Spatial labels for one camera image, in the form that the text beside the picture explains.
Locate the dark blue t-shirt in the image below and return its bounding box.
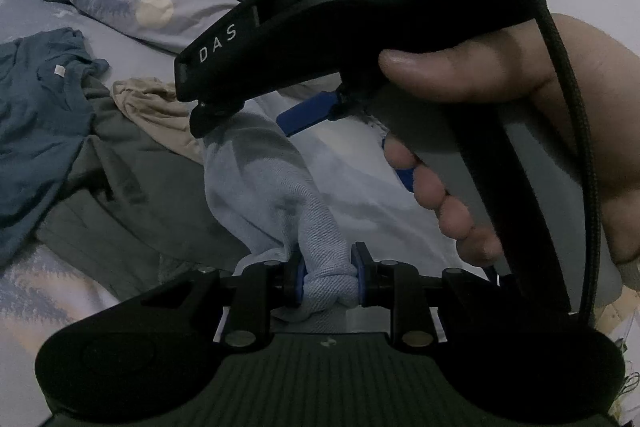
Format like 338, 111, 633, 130
0, 28, 111, 268

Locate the beige garment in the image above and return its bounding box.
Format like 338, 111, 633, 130
111, 77, 211, 162

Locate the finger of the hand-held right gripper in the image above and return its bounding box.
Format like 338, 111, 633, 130
189, 98, 246, 138
276, 87, 351, 138

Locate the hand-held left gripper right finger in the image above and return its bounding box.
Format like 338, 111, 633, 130
350, 241, 506, 354

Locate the black braided cable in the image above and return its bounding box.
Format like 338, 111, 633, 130
520, 0, 603, 325

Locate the light blue printed bed sheet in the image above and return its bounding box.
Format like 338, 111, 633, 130
0, 0, 501, 413

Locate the grey-green garment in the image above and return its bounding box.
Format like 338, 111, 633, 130
35, 74, 301, 303

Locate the light blue sweatshirt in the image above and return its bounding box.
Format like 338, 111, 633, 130
202, 107, 391, 333

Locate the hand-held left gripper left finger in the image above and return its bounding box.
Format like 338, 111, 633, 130
142, 253, 307, 354

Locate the person's right hand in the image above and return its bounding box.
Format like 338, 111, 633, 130
378, 13, 640, 268

